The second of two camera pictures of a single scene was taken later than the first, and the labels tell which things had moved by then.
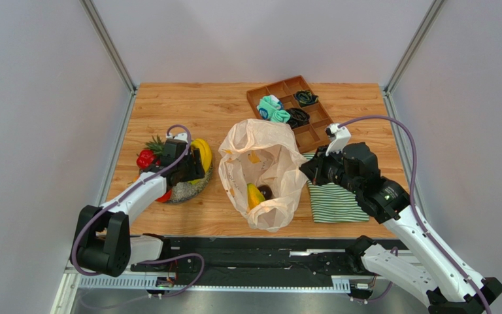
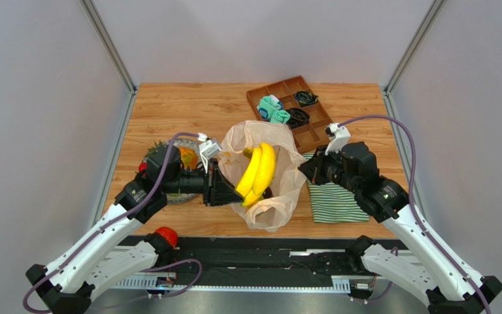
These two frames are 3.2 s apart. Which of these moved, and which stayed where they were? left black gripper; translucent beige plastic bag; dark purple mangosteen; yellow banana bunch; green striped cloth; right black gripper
Moved: left black gripper; yellow banana bunch
Stayed: translucent beige plastic bag; green striped cloth; right black gripper; dark purple mangosteen
